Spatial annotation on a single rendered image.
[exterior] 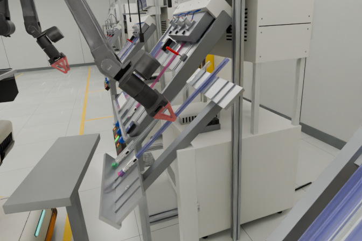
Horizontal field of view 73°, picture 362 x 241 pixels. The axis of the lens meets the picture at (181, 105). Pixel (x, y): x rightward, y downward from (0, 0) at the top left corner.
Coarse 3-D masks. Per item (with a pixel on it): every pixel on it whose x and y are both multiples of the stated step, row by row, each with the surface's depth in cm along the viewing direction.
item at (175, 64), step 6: (168, 36) 159; (180, 42) 130; (186, 42) 122; (174, 48) 133; (186, 48) 117; (192, 48) 111; (162, 54) 145; (168, 54) 135; (180, 54) 119; (186, 54) 113; (162, 60) 138; (168, 60) 129; (174, 60) 122; (180, 60) 114; (168, 66) 123; (174, 66) 117
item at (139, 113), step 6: (132, 102) 138; (126, 108) 140; (132, 108) 132; (138, 108) 123; (126, 114) 134; (138, 114) 118; (144, 114) 111; (126, 120) 126; (138, 120) 113; (126, 126) 122; (126, 132) 116
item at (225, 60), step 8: (224, 64) 76; (216, 72) 76; (208, 80) 76; (200, 88) 76; (192, 96) 76; (184, 104) 76; (176, 112) 77; (168, 120) 77; (160, 128) 78; (152, 136) 78
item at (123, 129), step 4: (116, 108) 149; (116, 112) 143; (120, 116) 137; (120, 120) 129; (120, 124) 124; (120, 128) 120; (124, 128) 121; (124, 132) 115; (124, 136) 109; (124, 140) 108
